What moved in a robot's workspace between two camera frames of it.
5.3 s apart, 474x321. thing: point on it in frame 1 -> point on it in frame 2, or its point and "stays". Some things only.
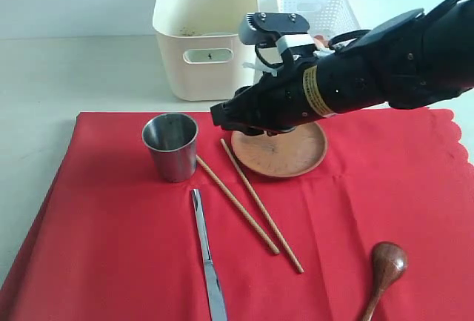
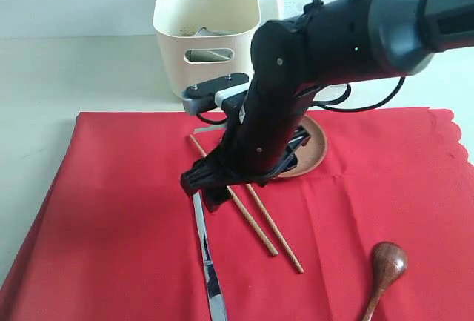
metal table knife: x=217 y=308 stays
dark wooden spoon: x=389 y=262 stays
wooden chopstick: x=291 y=254 stays
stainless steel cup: x=172 y=139 -> x=193 y=55
